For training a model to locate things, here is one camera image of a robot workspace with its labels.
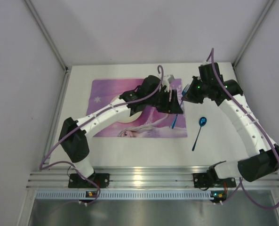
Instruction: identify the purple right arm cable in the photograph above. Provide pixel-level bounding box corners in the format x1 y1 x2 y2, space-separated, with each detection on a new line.
206 48 279 210

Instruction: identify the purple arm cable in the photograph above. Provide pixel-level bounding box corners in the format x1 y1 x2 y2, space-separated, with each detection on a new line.
39 65 170 205
206 48 279 210

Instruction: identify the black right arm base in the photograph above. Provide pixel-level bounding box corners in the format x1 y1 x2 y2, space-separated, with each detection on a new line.
193 172 237 189

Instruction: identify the aluminium mounting rail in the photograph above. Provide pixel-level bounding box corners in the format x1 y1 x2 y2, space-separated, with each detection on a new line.
25 166 279 189

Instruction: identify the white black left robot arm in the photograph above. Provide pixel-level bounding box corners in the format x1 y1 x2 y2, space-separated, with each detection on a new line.
58 75 183 178

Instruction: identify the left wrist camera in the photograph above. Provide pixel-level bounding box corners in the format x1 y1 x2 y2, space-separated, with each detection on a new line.
162 74 175 87

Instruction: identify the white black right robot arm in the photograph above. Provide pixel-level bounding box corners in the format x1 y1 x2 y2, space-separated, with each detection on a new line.
182 63 279 182

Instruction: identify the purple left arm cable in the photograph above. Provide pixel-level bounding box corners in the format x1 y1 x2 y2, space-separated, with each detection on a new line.
39 65 170 205

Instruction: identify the white round plate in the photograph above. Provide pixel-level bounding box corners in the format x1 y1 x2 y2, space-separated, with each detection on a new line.
110 95 142 123

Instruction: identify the blue metallic spoon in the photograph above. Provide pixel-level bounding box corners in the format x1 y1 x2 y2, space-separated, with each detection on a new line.
191 117 207 151

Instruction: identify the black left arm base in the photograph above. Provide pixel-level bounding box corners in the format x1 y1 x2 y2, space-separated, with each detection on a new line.
68 173 110 188

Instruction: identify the blue metallic fork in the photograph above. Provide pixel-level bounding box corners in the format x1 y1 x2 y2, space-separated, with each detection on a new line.
171 84 190 129

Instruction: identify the slotted grey cable duct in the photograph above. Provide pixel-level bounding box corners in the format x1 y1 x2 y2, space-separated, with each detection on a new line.
35 190 227 201

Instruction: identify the purple princess cloth placemat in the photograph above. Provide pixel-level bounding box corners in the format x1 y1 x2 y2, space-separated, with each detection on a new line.
87 79 188 138

